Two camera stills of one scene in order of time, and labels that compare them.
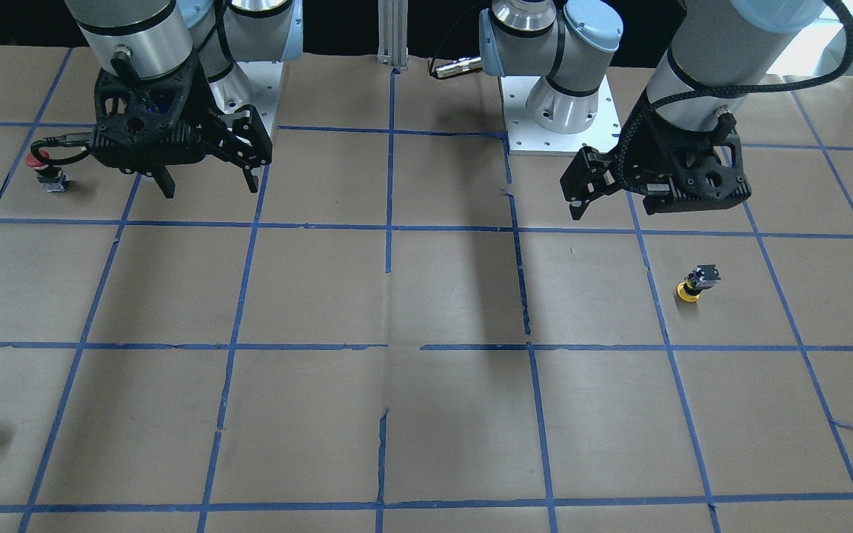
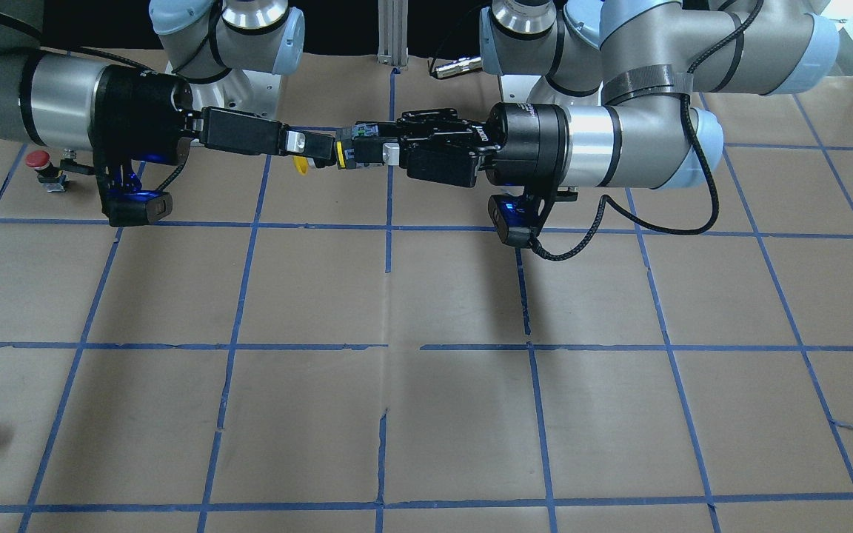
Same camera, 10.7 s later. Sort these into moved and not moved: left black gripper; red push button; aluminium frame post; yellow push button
Moved: yellow push button; left black gripper
Not moved: aluminium frame post; red push button
